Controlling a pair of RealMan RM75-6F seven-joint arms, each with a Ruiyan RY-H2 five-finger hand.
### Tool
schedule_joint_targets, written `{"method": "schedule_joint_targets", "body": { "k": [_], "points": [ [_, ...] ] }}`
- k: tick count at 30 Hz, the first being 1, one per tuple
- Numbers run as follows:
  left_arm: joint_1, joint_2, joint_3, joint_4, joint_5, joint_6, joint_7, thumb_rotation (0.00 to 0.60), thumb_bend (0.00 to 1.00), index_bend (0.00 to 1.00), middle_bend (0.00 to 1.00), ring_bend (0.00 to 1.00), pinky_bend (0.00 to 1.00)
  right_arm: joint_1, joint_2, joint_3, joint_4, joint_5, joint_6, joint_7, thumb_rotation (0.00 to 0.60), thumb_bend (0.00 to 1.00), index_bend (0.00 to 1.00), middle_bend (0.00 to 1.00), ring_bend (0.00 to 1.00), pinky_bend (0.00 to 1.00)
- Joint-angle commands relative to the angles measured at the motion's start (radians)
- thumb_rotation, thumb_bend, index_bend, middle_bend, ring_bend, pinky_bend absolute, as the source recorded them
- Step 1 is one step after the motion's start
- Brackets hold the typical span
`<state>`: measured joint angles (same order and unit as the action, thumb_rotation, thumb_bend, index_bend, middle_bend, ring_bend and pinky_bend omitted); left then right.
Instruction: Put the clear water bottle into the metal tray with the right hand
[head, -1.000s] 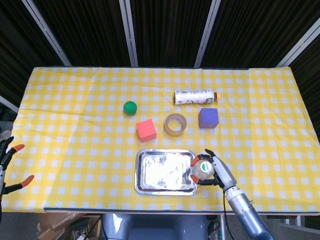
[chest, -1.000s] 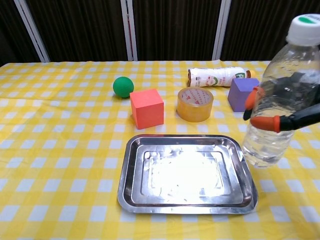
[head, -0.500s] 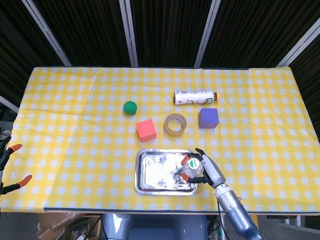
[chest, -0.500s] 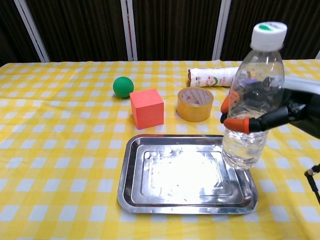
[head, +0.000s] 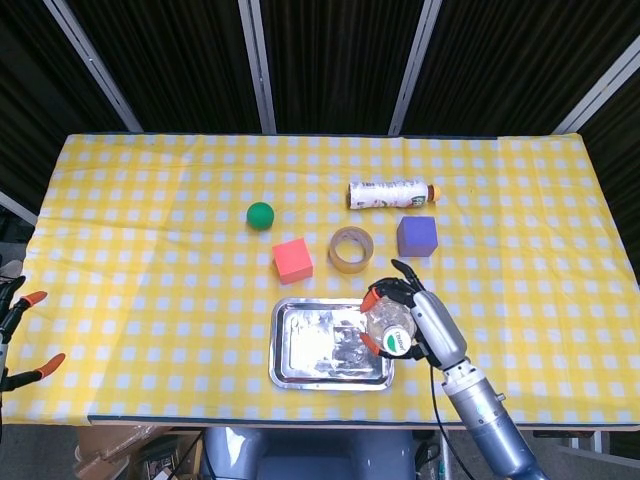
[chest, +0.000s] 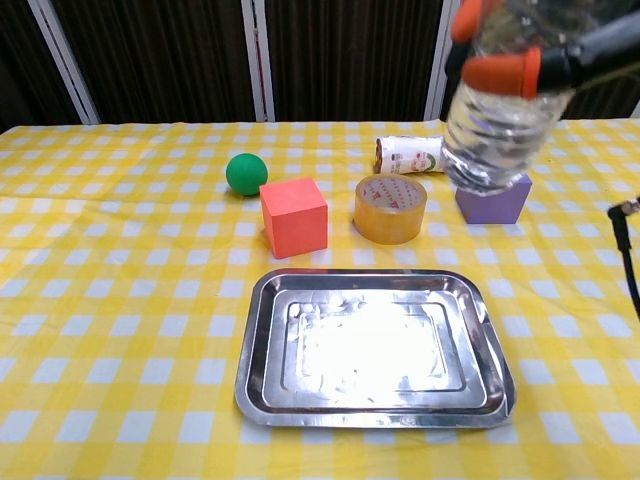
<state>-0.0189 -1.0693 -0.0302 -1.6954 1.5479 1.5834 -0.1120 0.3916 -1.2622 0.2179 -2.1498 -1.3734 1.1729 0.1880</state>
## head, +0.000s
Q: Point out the purple foam cube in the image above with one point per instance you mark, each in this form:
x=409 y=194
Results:
x=417 y=237

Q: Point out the yellow checkered tablecloth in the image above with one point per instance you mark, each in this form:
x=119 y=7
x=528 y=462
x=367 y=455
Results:
x=200 y=310

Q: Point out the transparent plastic bottle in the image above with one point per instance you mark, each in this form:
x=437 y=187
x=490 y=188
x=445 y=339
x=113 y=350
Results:
x=392 y=327

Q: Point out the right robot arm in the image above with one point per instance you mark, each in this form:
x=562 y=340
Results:
x=492 y=425

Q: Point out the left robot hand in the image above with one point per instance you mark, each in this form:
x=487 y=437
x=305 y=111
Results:
x=20 y=330

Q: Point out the red foam cube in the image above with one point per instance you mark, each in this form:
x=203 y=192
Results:
x=293 y=261

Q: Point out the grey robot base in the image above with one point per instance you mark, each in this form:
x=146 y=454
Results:
x=307 y=452

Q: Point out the white labelled drink bottle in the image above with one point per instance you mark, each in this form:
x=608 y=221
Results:
x=390 y=195

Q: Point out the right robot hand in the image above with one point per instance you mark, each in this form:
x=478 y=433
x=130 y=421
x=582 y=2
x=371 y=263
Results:
x=435 y=325

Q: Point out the clear tape roll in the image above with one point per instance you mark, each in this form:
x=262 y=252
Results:
x=351 y=250

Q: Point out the cardboard box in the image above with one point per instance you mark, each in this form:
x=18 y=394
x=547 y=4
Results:
x=112 y=450

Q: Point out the green ball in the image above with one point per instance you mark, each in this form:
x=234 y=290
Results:
x=260 y=216

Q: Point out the silver metal tray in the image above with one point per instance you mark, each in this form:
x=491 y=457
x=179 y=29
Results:
x=320 y=350

